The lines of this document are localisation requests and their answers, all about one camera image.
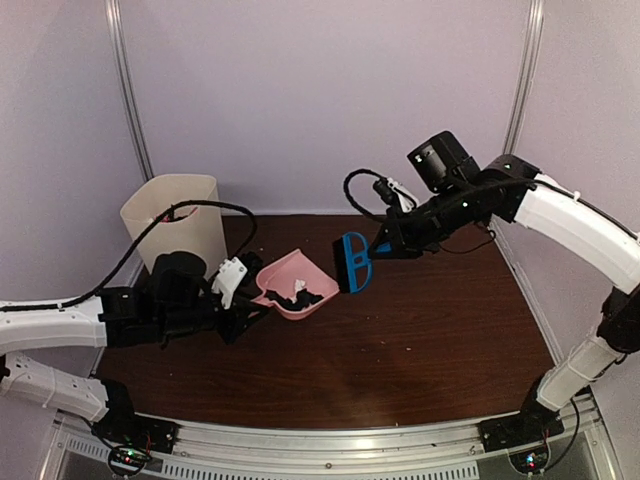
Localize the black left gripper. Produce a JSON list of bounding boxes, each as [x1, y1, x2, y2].
[[158, 278, 269, 344]]

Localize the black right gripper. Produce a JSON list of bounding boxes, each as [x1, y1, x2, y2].
[[369, 180, 476, 259]]

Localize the pink plastic dustpan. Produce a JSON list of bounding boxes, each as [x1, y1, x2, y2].
[[252, 249, 340, 321]]

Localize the white paper scrap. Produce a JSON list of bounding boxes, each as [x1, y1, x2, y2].
[[294, 279, 306, 292]]

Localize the blue hand brush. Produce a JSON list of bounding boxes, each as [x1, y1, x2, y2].
[[332, 232, 373, 294]]

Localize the black paper scrap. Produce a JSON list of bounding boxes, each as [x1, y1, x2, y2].
[[265, 288, 324, 312]]

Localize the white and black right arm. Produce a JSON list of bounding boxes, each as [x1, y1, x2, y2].
[[368, 131, 639, 442]]

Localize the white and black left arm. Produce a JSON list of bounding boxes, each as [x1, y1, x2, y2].
[[1, 252, 266, 444]]

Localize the scraps inside bin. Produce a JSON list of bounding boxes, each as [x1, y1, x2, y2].
[[154, 206, 198, 223]]

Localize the cream plastic waste bin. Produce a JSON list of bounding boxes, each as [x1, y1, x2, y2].
[[120, 174, 227, 276]]

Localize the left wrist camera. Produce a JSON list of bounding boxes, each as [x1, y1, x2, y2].
[[211, 252, 264, 310]]

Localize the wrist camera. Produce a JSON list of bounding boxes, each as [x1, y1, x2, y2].
[[373, 177, 419, 213], [211, 252, 264, 310]]

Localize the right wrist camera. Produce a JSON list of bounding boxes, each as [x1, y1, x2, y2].
[[373, 177, 419, 213]]

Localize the front aluminium rail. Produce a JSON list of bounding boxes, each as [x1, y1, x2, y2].
[[35, 396, 624, 479]]

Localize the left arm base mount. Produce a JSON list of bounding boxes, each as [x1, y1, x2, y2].
[[89, 380, 178, 477]]

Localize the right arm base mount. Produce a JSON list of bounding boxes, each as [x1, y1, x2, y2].
[[478, 377, 565, 476]]

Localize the right aluminium frame post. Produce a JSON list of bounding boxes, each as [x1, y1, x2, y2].
[[502, 0, 545, 154]]

